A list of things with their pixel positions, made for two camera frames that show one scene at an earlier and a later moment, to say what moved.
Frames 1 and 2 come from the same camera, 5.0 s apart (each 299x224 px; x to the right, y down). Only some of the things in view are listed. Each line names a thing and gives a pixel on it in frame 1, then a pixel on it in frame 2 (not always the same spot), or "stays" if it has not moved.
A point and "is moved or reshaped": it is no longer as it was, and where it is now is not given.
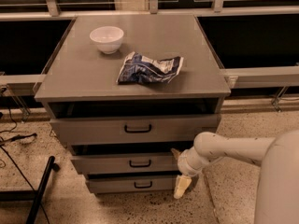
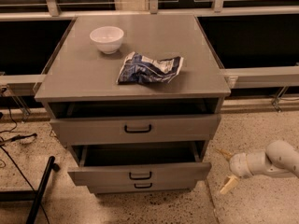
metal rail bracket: (279, 95) stays
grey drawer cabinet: (123, 91) stays
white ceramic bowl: (109, 38) stays
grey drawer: (126, 163) is moved or reshaped
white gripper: (184, 166) -> (237, 165)
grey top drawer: (125, 130) stays
